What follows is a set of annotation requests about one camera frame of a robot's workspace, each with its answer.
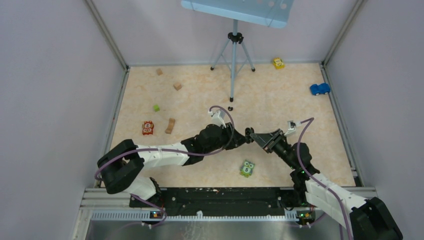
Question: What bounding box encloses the light blue perforated board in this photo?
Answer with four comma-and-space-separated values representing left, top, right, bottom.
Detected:
181, 0, 294, 29

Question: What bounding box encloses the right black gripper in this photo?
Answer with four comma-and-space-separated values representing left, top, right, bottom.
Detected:
250, 128, 297, 170

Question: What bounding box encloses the black earbud charging case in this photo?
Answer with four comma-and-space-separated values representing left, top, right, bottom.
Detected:
245, 127, 255, 144

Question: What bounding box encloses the blue toy car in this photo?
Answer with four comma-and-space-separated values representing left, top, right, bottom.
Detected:
309, 82, 331, 96

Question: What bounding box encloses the small wooden cube far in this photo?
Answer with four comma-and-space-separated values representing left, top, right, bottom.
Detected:
156, 68, 163, 76

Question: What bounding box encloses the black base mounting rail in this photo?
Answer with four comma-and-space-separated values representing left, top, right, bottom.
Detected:
150, 187, 319, 220

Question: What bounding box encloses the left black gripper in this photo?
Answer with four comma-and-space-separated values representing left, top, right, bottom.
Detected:
204, 122, 249, 155

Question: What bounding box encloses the green owl number block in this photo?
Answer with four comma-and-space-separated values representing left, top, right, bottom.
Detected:
239, 160, 255, 178

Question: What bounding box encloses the light blue tripod stand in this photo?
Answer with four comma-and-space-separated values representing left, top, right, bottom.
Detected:
210, 19, 256, 103

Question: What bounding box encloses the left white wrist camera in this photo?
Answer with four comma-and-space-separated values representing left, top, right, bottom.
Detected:
208, 110, 227, 128

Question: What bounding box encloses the wooden cube block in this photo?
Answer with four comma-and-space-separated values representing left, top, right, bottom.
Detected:
173, 82, 183, 91

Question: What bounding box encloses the small green cube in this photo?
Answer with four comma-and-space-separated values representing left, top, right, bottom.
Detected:
153, 104, 160, 112

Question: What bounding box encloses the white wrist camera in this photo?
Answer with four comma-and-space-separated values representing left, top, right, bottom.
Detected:
208, 110, 227, 128
284, 120, 302, 137

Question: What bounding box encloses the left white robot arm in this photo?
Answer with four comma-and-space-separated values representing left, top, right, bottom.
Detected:
95, 122, 246, 207

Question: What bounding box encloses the orange red animal block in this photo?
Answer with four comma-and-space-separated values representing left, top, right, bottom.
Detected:
142, 120, 155, 136

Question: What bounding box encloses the wooden arch block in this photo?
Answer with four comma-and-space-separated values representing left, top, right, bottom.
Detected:
165, 118, 176, 135

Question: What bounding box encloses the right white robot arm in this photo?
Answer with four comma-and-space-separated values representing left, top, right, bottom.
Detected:
245, 128, 404, 240

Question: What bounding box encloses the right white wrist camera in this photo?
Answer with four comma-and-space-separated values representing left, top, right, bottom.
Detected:
284, 120, 302, 137

